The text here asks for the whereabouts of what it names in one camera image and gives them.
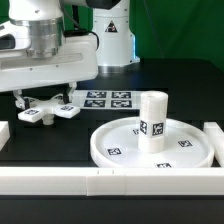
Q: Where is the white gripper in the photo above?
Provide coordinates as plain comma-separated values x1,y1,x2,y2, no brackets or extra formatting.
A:
0,34,98,109

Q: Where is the white cross-shaped table base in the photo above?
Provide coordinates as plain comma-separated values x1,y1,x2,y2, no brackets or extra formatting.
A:
18,94,80,125

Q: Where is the white round table top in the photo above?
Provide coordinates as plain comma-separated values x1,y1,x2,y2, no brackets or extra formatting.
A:
90,117,214,168

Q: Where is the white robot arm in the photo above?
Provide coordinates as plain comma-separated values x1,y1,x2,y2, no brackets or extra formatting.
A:
0,0,139,109

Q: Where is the white marker tag sheet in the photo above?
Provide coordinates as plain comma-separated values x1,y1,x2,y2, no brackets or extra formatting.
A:
72,90,141,110

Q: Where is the white left fence bar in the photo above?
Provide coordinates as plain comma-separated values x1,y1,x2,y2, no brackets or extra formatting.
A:
0,121,10,151

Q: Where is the white fence bar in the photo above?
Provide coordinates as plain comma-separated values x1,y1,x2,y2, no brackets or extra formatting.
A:
0,121,10,151
203,122,224,168
0,167,224,196

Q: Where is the white front fence bar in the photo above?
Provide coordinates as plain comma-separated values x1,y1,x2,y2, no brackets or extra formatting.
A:
0,167,224,196

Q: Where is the white right fence bar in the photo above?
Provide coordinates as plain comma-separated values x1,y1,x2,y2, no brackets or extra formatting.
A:
203,122,224,168

